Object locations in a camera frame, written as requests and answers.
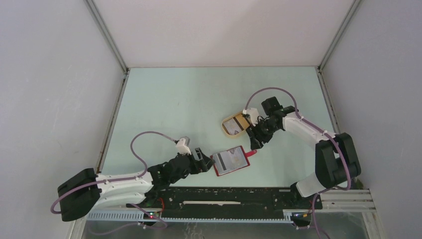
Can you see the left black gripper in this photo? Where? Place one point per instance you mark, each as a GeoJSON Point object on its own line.
{"type": "Point", "coordinates": [200, 166]}

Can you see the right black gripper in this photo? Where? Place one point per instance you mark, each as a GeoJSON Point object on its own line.
{"type": "Point", "coordinates": [256, 142]}

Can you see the white magnetic stripe card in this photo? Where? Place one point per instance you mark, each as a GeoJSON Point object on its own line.
{"type": "Point", "coordinates": [221, 166]}

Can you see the red card holder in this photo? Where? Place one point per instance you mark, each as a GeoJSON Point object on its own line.
{"type": "Point", "coordinates": [247, 154]}

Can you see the white VIP card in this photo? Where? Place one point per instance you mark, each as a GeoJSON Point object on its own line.
{"type": "Point", "coordinates": [237, 158]}

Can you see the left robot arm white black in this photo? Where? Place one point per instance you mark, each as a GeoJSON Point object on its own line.
{"type": "Point", "coordinates": [87, 190]}

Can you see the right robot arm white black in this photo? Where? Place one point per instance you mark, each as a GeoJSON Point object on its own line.
{"type": "Point", "coordinates": [336, 159]}

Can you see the beige oval tray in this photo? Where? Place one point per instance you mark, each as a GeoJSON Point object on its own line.
{"type": "Point", "coordinates": [224, 130]}

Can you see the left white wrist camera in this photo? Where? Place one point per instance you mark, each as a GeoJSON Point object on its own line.
{"type": "Point", "coordinates": [182, 146]}

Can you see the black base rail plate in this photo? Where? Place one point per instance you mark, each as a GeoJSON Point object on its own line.
{"type": "Point", "coordinates": [228, 202]}

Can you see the white cable duct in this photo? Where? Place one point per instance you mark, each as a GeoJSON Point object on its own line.
{"type": "Point", "coordinates": [138, 216]}

